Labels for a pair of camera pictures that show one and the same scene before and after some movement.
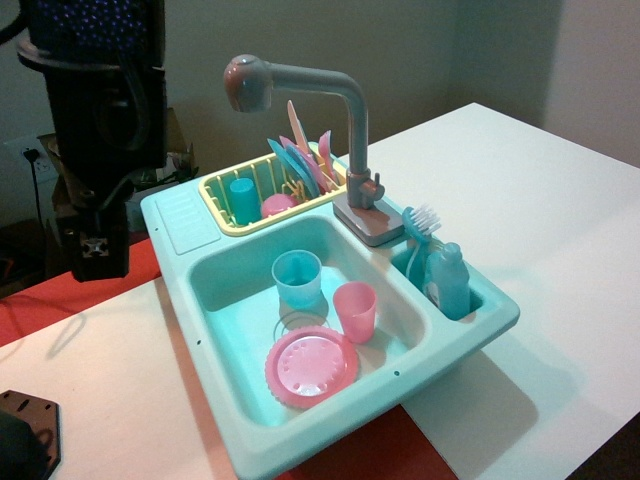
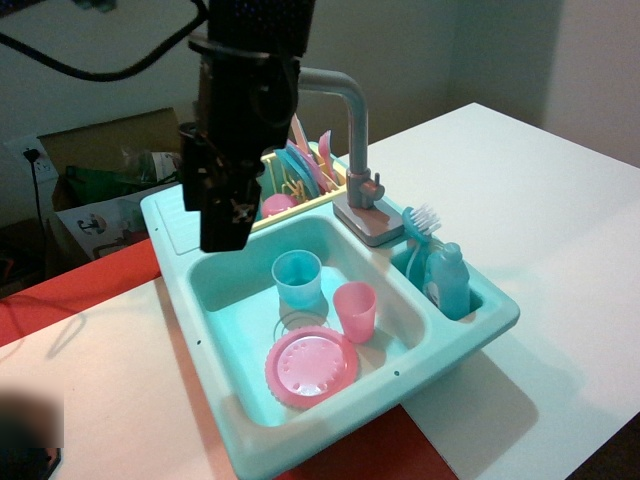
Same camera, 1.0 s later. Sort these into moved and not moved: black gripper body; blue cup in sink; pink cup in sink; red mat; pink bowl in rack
Moved: black gripper body
Not moved: pink cup in sink; red mat; blue cup in sink; pink bowl in rack
